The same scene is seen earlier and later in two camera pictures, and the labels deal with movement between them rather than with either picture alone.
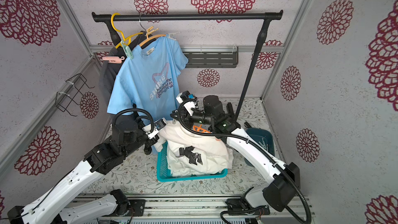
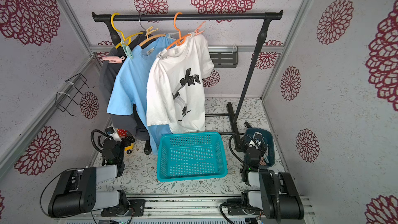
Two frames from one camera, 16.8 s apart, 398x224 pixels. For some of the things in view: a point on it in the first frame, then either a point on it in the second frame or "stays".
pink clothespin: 113,59 stays
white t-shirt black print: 190,155 -> 175,89
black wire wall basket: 63,99 stays
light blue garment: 146,77 stays
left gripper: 152,141 -> 105,141
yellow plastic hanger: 126,41 stays
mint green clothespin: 127,51 stays
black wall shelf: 211,56 stays
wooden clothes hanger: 141,43 stays
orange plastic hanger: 200,129 -> 182,40
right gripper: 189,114 -> 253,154
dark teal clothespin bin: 264,137 stays
